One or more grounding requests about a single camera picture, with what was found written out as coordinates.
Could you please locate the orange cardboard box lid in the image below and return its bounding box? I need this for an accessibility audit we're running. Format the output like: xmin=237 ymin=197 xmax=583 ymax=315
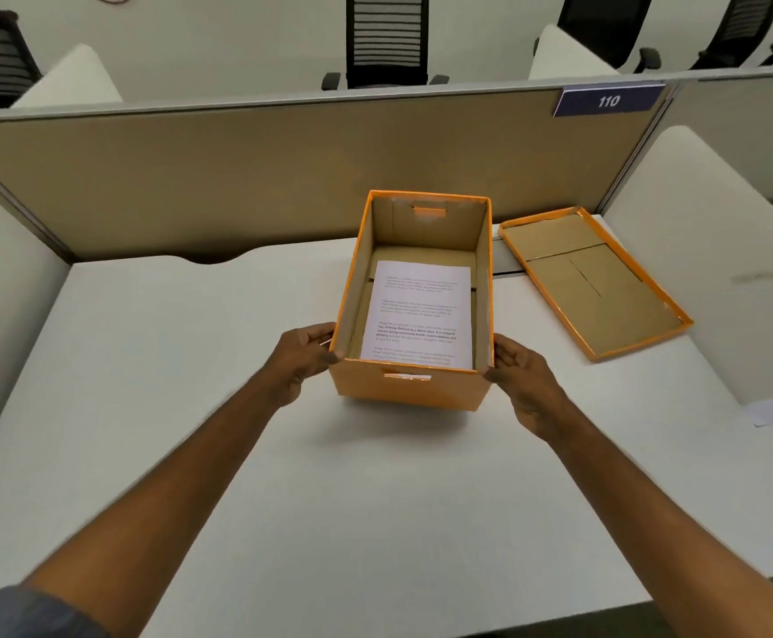
xmin=498 ymin=206 xmax=695 ymax=362

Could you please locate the person's left hand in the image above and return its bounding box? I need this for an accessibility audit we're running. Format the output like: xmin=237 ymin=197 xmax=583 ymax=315
xmin=259 ymin=323 xmax=343 ymax=409

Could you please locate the orange cardboard storage box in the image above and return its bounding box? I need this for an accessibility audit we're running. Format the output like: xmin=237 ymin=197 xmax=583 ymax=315
xmin=328 ymin=190 xmax=496 ymax=412

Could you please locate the person's right forearm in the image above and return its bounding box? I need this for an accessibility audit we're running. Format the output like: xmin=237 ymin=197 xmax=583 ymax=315
xmin=537 ymin=410 xmax=773 ymax=638

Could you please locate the white printed paper sheet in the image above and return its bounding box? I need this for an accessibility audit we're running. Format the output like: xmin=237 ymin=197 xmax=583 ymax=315
xmin=360 ymin=260 xmax=474 ymax=370

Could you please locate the grey shirt sleeve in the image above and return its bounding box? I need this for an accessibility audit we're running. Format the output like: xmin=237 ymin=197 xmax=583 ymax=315
xmin=0 ymin=586 xmax=111 ymax=638

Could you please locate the person's left forearm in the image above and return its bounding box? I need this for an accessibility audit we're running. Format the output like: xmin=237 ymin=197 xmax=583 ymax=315
xmin=20 ymin=389 xmax=285 ymax=638

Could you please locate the person's right hand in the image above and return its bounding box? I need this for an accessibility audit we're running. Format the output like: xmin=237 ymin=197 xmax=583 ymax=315
xmin=484 ymin=333 xmax=567 ymax=447

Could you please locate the beige desk partition panel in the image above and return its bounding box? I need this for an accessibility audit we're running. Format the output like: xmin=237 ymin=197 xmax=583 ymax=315
xmin=0 ymin=86 xmax=676 ymax=263
xmin=666 ymin=67 xmax=773 ymax=205

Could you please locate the blue number sign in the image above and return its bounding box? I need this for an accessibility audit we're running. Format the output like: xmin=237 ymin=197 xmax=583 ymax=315
xmin=553 ymin=84 xmax=667 ymax=118

